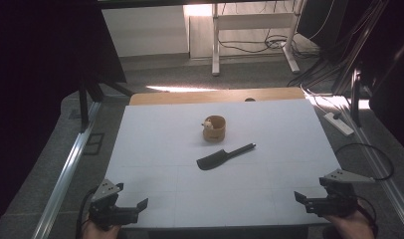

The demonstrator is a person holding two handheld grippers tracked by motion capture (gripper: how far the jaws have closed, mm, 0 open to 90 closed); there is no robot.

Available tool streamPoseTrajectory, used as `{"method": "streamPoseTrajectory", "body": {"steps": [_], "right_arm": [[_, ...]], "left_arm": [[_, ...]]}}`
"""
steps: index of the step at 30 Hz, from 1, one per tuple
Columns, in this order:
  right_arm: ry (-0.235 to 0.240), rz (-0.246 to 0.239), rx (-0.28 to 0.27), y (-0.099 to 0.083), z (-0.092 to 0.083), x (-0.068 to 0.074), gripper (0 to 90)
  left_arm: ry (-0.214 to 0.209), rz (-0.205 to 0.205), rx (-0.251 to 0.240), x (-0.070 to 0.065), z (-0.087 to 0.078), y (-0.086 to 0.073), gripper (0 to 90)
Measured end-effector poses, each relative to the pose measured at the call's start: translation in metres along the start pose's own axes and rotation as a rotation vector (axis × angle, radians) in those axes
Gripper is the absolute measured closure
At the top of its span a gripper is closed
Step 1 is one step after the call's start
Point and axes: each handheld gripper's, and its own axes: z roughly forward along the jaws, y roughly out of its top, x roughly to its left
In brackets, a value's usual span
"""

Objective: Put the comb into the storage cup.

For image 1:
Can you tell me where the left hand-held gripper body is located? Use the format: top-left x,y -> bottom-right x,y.
89,178 -> 140,231

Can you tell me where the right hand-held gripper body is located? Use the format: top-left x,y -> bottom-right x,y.
304,168 -> 375,218

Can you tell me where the person's left hand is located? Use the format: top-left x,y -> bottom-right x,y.
82,218 -> 121,239

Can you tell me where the person's right hand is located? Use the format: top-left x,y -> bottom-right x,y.
323,202 -> 377,239

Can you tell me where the white table sheet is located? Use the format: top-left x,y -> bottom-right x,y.
104,98 -> 342,230

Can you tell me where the white power strip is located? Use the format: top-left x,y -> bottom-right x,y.
322,112 -> 355,137

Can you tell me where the round wooden holder with figure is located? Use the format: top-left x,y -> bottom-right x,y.
201,115 -> 227,143

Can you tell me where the wooden table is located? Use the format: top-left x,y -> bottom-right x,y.
128,87 -> 306,107

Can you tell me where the dark computer tower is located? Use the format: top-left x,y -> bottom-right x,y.
296,0 -> 344,48

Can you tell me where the left hand-held gripper cable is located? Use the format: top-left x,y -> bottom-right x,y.
75,186 -> 99,239

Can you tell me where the hand-held gripper cable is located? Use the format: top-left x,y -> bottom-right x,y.
354,194 -> 379,237
75,186 -> 99,239

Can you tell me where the right hand-held gripper cable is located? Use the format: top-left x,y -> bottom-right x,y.
354,194 -> 379,237

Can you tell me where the aluminium rail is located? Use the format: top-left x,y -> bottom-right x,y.
31,101 -> 103,239
338,99 -> 404,235

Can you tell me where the black looped cable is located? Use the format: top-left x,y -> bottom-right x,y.
333,142 -> 395,182

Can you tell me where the black stand post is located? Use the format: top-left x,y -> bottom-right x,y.
78,83 -> 91,133
350,68 -> 363,127

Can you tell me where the bundle of black floor cables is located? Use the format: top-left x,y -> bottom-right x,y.
217,31 -> 321,62

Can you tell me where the white desk frame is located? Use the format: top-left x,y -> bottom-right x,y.
211,0 -> 305,77

